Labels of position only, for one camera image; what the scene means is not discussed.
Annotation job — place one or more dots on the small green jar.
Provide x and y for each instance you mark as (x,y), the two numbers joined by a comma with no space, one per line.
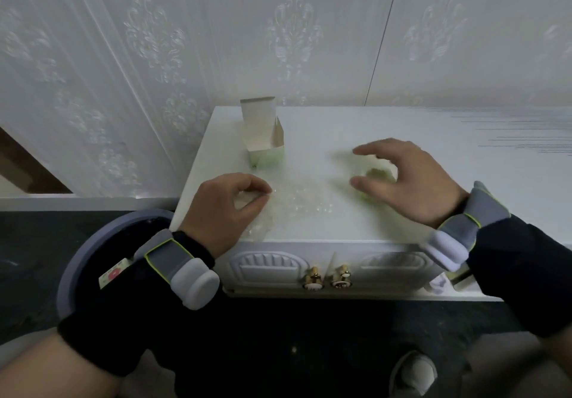
(380,174)

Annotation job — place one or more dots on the gold drawer knob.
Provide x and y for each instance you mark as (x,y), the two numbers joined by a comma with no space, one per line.
(342,277)
(313,279)

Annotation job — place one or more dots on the grey wrist tracker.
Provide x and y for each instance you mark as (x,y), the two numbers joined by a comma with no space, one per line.
(183,263)
(464,228)

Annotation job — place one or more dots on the person's right thumb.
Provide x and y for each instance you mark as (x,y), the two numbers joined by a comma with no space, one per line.
(368,184)

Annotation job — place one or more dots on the open small cardboard box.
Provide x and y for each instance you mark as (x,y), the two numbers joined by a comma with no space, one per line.
(261,143)

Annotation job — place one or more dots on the white card with red flower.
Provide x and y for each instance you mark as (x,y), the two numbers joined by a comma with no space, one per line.
(114,273)

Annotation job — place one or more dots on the grey round trash bin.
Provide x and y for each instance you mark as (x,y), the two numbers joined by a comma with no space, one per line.
(76,268)

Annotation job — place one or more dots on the grey right wrist tracker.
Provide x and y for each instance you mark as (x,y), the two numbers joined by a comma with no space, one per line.
(464,228)

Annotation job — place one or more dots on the clear bubble wrap sheet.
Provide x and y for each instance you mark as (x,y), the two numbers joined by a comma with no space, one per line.
(295,201)

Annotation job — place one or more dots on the person's right forearm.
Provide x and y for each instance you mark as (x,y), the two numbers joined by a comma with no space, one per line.
(527,272)

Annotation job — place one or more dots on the white shoe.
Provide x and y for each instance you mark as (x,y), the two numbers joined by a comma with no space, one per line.
(413,375)

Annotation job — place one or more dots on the person's left forearm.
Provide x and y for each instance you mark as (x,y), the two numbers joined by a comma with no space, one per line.
(111,322)

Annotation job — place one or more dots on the white cabinet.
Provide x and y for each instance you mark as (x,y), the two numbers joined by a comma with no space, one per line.
(339,232)

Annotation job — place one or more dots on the white carved drawer front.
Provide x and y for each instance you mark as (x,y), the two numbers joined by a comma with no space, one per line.
(388,266)
(268,270)

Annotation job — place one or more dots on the grey left wrist tracker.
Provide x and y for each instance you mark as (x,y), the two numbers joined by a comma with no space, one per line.
(183,263)

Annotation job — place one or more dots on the person's left hand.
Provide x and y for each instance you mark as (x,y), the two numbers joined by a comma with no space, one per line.
(214,214)

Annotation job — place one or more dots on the person's right hand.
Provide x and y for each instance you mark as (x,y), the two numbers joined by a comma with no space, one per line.
(424,183)

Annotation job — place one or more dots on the small yellowish box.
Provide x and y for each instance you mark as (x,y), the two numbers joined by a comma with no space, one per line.
(460,277)

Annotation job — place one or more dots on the person's left thumb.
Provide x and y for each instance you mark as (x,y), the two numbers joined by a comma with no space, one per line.
(257,208)

